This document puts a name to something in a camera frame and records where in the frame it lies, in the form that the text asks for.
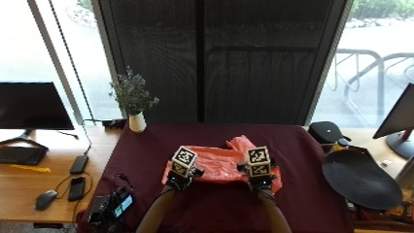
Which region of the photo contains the black computer mouse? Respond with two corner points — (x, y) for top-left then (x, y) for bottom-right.
(33, 189), (58, 212)

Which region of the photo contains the white marker cube on right glove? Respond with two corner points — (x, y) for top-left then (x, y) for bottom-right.
(246, 146), (273, 178)

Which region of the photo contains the black oval seat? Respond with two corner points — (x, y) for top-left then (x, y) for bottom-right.
(321, 147), (405, 211)

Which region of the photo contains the beaded blind cord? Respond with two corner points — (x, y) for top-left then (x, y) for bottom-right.
(46, 0), (96, 121)

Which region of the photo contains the low metal bike rack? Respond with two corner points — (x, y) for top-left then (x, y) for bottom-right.
(343, 52), (414, 118)

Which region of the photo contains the tall metal bike rack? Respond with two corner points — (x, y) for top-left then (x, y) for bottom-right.
(326, 48), (386, 128)

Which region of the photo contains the black monitor with V-shaped stand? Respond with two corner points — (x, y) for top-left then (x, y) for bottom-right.
(0, 81), (81, 150)

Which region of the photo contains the black phone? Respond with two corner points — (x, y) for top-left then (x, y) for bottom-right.
(68, 176), (86, 202)

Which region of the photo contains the yellow flat strip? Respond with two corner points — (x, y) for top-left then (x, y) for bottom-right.
(9, 163), (52, 174)

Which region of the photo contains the black adapter cable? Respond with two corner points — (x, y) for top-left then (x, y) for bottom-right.
(80, 124), (94, 157)

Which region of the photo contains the dark mesh window blind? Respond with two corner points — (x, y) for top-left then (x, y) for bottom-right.
(92, 0), (350, 125)

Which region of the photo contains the white marker cube on left glove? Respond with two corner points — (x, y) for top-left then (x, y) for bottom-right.
(169, 146), (200, 179)

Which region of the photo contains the person's left hand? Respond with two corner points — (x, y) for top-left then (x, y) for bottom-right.
(164, 164), (206, 192)

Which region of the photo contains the black monitor with round stand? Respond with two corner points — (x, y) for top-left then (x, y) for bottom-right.
(373, 82), (414, 159)

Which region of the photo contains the black power adapter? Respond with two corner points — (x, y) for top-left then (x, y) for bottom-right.
(69, 154), (89, 175)

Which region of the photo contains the black looped cable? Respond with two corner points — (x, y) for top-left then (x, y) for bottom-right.
(53, 171), (94, 224)

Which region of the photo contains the white marker cube on glove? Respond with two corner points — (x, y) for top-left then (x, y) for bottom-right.
(246, 146), (273, 178)
(169, 146), (200, 179)

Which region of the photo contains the white vase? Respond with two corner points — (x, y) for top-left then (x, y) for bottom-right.
(128, 111), (148, 134)

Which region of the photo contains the bunch of small pale flowers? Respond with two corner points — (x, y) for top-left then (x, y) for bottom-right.
(108, 66), (161, 117)

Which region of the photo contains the maroon tablecloth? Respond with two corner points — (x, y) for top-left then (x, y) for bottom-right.
(76, 122), (357, 233)

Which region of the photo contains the coral pink cloth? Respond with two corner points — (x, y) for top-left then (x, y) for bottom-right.
(161, 134), (283, 194)

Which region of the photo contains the black keyboard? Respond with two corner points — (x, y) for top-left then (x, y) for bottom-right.
(0, 146), (49, 167)

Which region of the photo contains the person's right hand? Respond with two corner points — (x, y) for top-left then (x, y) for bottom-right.
(235, 161), (279, 192)

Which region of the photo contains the white window frame post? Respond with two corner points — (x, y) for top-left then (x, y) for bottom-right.
(25, 0), (86, 125)

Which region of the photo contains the black device with lit screen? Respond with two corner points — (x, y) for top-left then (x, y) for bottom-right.
(88, 185), (134, 226)

